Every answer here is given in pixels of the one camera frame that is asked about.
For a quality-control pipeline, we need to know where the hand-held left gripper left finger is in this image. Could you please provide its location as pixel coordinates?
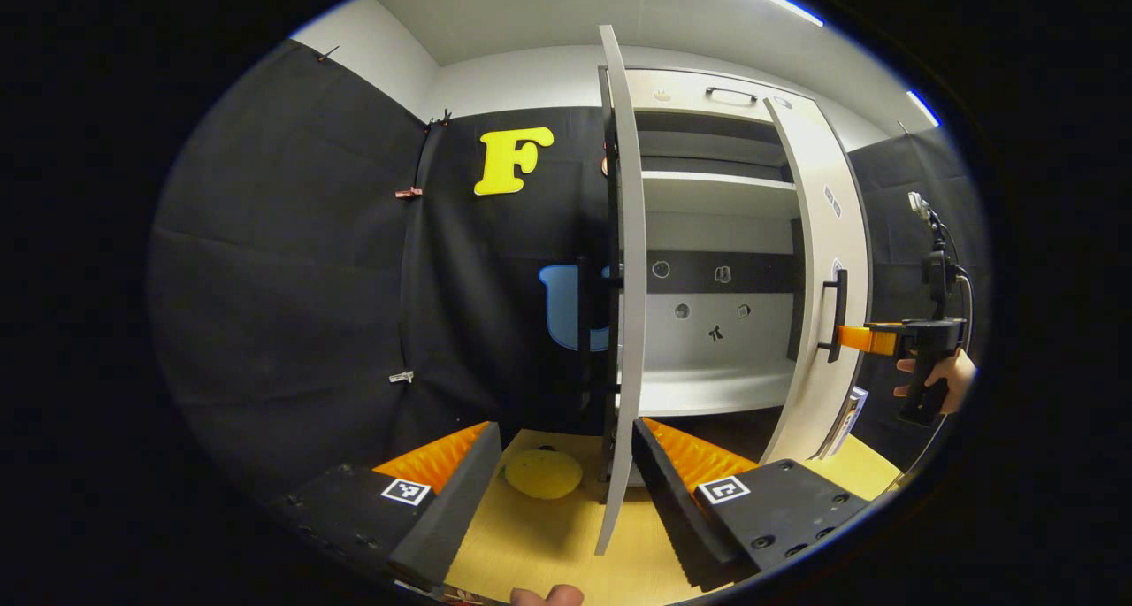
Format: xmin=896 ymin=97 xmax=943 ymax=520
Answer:
xmin=274 ymin=422 xmax=503 ymax=589

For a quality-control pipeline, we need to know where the yellow round object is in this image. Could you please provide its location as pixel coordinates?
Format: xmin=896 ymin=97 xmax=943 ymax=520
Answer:
xmin=504 ymin=447 xmax=585 ymax=501

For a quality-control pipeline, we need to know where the white cabinet drawer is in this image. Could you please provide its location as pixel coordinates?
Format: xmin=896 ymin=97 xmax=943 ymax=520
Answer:
xmin=619 ymin=68 xmax=819 ymax=125

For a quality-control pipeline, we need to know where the white cabinet door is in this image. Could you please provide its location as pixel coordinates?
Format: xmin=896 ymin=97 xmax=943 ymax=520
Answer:
xmin=762 ymin=97 xmax=872 ymax=464
xmin=594 ymin=24 xmax=648 ymax=556

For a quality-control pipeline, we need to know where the white and grey cabinet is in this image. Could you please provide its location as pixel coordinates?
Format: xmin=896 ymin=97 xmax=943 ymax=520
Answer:
xmin=594 ymin=24 xmax=876 ymax=556

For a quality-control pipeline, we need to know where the white cabinet shelf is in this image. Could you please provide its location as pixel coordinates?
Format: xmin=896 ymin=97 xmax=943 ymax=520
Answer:
xmin=616 ymin=367 xmax=797 ymax=417
xmin=641 ymin=171 xmax=797 ymax=216

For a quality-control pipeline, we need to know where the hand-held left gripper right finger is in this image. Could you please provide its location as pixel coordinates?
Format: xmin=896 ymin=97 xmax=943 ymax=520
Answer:
xmin=632 ymin=418 xmax=872 ymax=589

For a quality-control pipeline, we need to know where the black right door handle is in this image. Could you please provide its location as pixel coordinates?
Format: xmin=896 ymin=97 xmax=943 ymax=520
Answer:
xmin=818 ymin=268 xmax=848 ymax=364

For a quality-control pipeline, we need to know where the white and purple box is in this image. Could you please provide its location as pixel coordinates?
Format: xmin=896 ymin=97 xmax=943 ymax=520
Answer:
xmin=818 ymin=387 xmax=869 ymax=461

